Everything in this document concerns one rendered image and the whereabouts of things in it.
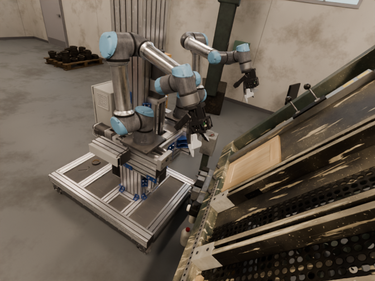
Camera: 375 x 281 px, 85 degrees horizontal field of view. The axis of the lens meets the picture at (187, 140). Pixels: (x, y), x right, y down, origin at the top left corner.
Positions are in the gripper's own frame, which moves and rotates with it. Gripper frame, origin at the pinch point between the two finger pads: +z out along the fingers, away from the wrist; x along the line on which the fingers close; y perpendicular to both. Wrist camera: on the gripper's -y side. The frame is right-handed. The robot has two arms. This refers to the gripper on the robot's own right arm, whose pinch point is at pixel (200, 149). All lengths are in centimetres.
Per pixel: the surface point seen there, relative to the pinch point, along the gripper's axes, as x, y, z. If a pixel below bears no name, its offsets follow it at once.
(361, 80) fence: 67, 62, -3
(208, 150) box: 73, -41, 37
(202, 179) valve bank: 41, -33, 45
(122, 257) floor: -6, -102, 95
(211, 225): -0.2, -6.6, 44.4
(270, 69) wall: 415, -46, 18
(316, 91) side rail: 89, 42, 4
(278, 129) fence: 63, 21, 18
